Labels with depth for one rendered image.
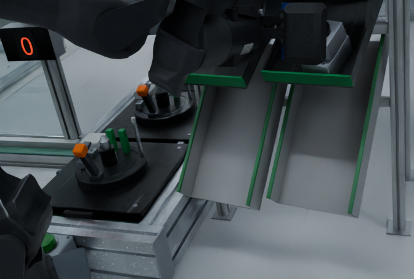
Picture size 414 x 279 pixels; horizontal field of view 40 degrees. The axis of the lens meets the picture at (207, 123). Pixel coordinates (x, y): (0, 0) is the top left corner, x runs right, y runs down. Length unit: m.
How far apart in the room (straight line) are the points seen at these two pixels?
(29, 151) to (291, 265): 0.67
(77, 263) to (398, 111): 0.52
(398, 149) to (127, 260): 0.48
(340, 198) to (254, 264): 0.21
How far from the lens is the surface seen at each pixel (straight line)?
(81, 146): 1.03
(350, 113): 0.91
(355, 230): 1.06
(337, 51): 0.80
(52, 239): 0.99
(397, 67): 0.91
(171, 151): 1.15
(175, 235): 1.01
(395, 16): 0.88
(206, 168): 0.96
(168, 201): 1.03
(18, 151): 1.39
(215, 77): 0.83
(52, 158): 1.33
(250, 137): 0.94
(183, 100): 1.32
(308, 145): 0.92
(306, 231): 1.06
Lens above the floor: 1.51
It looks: 26 degrees down
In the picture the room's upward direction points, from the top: 10 degrees counter-clockwise
